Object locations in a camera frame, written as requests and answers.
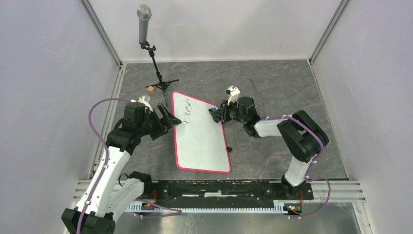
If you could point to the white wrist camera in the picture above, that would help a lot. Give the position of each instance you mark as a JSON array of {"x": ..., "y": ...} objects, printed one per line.
[
  {"x": 233, "y": 94},
  {"x": 144, "y": 100}
]

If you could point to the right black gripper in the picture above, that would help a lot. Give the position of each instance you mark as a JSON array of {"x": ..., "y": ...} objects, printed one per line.
[{"x": 221, "y": 114}]

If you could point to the silver microphone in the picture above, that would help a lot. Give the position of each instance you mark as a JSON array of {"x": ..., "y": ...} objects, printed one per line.
[{"x": 144, "y": 15}]

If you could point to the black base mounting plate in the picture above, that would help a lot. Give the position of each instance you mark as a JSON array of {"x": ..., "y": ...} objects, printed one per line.
[{"x": 232, "y": 193}]

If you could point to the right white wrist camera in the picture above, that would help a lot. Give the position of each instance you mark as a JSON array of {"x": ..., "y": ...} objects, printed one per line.
[{"x": 233, "y": 94}]

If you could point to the wooden cube near tripod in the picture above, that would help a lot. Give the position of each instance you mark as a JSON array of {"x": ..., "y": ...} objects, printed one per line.
[{"x": 151, "y": 89}]

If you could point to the black microphone tripod stand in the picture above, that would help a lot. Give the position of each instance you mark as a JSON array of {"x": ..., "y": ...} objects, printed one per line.
[{"x": 162, "y": 85}]

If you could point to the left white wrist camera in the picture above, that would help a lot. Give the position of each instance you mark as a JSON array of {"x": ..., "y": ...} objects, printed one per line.
[{"x": 144, "y": 100}]

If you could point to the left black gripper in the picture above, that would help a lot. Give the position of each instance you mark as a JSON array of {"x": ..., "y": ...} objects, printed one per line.
[{"x": 169, "y": 120}]

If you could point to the pink framed whiteboard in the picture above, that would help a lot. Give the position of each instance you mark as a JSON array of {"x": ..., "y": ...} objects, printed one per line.
[{"x": 200, "y": 143}]

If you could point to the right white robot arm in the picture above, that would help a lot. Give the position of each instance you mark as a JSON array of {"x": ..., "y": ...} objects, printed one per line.
[{"x": 304, "y": 138}]

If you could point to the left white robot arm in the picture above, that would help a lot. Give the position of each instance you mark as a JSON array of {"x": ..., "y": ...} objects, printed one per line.
[{"x": 99, "y": 208}]

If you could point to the aluminium frame rail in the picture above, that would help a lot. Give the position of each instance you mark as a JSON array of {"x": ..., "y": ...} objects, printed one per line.
[{"x": 340, "y": 192}]

